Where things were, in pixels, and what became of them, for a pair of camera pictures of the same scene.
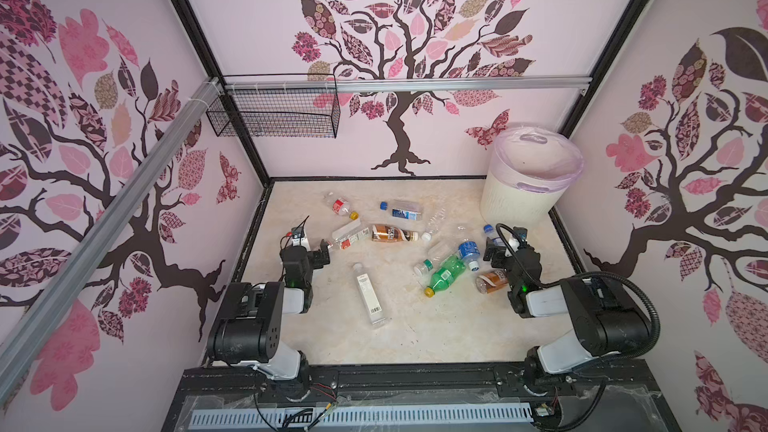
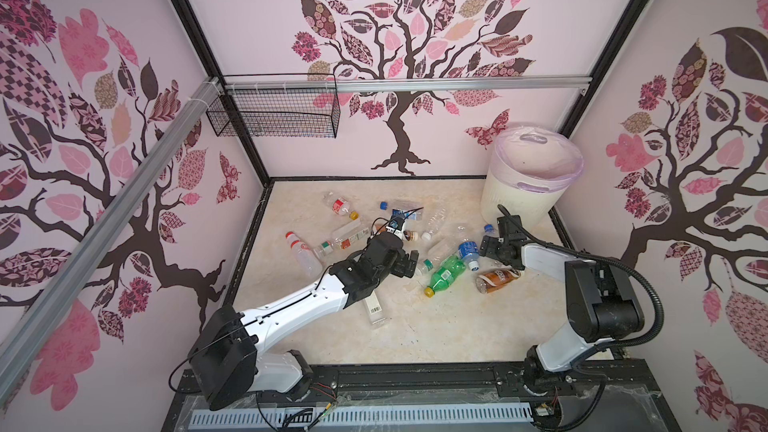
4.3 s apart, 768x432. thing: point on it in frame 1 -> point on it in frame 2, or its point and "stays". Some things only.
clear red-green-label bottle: (349, 235) stays
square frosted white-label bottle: (368, 295) stays
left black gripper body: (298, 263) -> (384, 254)
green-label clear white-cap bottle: (435, 257) stays
